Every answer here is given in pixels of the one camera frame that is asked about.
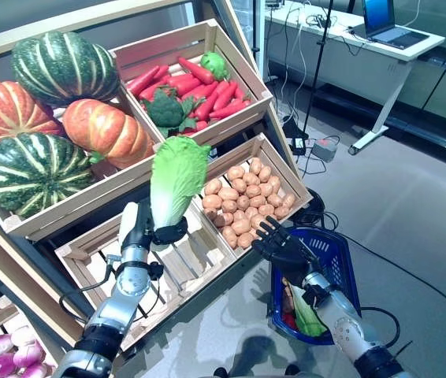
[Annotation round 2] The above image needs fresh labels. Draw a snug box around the wooden cabbage crate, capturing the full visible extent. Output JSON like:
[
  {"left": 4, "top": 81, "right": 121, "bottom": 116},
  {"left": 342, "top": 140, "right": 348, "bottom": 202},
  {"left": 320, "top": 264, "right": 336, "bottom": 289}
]
[{"left": 54, "top": 200, "right": 238, "bottom": 351}]

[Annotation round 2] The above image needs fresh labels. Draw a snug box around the white office desk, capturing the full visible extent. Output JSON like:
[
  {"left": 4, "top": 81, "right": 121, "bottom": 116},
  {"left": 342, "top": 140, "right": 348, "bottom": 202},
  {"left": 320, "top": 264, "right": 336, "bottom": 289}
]
[{"left": 264, "top": 0, "right": 446, "bottom": 157}]

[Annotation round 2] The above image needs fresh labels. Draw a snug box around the long black floor cable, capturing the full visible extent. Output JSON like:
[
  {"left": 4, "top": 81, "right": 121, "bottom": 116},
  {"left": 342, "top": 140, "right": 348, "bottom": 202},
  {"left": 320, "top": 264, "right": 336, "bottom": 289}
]
[{"left": 339, "top": 232, "right": 446, "bottom": 330}]

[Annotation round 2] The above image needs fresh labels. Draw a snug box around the wooden potato crate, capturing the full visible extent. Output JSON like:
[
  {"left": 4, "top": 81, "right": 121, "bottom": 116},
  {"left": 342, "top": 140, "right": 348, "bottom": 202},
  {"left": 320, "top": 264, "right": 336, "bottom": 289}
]
[{"left": 191, "top": 132, "right": 314, "bottom": 259}]

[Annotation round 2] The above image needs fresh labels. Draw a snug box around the grey box orange top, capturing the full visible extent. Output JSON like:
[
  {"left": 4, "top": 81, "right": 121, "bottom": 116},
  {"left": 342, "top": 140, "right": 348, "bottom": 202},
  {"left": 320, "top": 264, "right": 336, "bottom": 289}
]
[{"left": 311, "top": 136, "right": 340, "bottom": 163}]

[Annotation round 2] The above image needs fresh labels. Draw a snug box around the green striped pumpkin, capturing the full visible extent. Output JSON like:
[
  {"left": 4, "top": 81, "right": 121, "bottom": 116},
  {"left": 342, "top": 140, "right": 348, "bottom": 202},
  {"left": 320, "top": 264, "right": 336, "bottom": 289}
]
[
  {"left": 11, "top": 31, "right": 121, "bottom": 107},
  {"left": 0, "top": 132, "right": 95, "bottom": 219}
]

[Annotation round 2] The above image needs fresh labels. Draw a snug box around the dark green broccoli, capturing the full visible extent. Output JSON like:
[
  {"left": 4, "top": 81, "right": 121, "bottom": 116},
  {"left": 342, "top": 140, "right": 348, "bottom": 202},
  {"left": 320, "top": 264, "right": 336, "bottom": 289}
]
[{"left": 140, "top": 88, "right": 204, "bottom": 139}]

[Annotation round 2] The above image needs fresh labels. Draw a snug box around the wooden carrot crate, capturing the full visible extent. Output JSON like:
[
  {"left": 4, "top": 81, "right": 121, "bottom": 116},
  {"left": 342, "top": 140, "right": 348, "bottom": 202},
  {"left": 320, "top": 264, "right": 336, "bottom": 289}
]
[{"left": 109, "top": 18, "right": 273, "bottom": 147}]

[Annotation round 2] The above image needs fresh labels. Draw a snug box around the wooden pumpkin crate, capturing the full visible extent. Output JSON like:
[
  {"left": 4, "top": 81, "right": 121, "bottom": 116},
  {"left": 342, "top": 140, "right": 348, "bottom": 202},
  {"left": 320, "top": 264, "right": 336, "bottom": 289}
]
[{"left": 0, "top": 88, "right": 165, "bottom": 242}]

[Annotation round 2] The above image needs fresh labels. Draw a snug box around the blue plastic shopping basket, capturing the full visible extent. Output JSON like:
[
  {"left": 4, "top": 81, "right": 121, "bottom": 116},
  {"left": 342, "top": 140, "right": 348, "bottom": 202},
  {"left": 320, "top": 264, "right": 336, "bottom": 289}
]
[{"left": 268, "top": 226, "right": 362, "bottom": 347}]

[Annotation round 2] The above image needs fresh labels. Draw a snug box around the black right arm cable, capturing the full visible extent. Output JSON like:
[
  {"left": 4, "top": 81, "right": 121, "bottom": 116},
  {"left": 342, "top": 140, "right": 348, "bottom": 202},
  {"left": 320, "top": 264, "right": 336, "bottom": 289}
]
[{"left": 359, "top": 306, "right": 401, "bottom": 348}]

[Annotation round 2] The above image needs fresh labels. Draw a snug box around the large orange ribbed pumpkin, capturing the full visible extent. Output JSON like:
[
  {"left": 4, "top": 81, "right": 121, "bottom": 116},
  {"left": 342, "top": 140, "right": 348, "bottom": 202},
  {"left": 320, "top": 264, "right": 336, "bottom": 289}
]
[{"left": 0, "top": 80, "right": 66, "bottom": 162}]

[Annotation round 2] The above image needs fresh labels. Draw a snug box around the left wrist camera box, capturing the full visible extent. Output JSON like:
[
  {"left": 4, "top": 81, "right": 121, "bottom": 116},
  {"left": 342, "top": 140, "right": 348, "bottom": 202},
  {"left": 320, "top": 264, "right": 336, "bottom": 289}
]
[{"left": 117, "top": 202, "right": 139, "bottom": 242}]

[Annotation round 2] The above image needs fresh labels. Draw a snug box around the small orange ribbed pumpkin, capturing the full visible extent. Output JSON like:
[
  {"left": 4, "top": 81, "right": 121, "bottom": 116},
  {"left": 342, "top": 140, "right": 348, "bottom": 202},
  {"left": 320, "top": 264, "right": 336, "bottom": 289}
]
[{"left": 61, "top": 98, "right": 155, "bottom": 169}]

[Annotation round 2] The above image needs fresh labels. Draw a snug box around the green white napa cabbage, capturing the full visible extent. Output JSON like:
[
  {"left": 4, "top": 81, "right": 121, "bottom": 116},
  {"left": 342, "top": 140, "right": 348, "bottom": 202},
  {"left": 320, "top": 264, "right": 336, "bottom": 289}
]
[
  {"left": 290, "top": 283, "right": 329, "bottom": 338},
  {"left": 150, "top": 135, "right": 212, "bottom": 229}
]

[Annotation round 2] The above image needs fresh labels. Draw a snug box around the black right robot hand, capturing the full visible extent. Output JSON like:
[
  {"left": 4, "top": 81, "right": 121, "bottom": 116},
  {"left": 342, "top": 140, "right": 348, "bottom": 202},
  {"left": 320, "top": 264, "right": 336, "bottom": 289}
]
[{"left": 251, "top": 215, "right": 321, "bottom": 276}]

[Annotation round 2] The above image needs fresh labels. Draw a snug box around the red orange carrot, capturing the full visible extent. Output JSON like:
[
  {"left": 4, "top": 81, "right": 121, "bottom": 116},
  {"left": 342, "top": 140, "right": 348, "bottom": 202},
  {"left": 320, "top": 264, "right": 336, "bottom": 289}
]
[
  {"left": 212, "top": 80, "right": 239, "bottom": 112},
  {"left": 138, "top": 65, "right": 170, "bottom": 102},
  {"left": 166, "top": 73, "right": 203, "bottom": 96},
  {"left": 183, "top": 119, "right": 209, "bottom": 133},
  {"left": 208, "top": 101, "right": 252, "bottom": 120},
  {"left": 126, "top": 65, "right": 161, "bottom": 96},
  {"left": 194, "top": 91, "right": 221, "bottom": 122},
  {"left": 177, "top": 57, "right": 215, "bottom": 86}
]

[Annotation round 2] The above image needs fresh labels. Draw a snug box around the light green round vegetable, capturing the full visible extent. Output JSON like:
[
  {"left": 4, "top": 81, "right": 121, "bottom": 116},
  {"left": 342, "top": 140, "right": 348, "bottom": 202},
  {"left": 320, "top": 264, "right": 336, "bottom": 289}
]
[{"left": 199, "top": 51, "right": 231, "bottom": 80}]

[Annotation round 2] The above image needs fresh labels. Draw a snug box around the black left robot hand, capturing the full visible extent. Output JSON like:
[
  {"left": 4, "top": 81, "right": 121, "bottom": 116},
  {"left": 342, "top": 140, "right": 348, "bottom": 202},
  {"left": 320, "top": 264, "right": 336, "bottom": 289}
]
[{"left": 122, "top": 200, "right": 188, "bottom": 253}]

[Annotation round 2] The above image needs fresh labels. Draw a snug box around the open dark laptop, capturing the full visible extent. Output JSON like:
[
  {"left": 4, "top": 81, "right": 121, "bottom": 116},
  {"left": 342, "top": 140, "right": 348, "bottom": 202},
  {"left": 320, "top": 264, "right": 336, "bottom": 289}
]
[{"left": 360, "top": 0, "right": 432, "bottom": 50}]

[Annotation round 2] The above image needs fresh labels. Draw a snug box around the black tripod stand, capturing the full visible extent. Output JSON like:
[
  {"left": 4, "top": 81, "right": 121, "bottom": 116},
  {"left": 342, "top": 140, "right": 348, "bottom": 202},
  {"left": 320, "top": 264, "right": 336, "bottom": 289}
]
[
  {"left": 248, "top": 0, "right": 262, "bottom": 54},
  {"left": 285, "top": 0, "right": 336, "bottom": 157}
]

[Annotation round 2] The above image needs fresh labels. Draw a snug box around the coiled black cable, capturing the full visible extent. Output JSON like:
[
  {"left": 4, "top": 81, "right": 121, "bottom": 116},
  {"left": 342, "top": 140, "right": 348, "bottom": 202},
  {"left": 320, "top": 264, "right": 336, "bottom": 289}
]
[{"left": 296, "top": 187, "right": 340, "bottom": 229}]

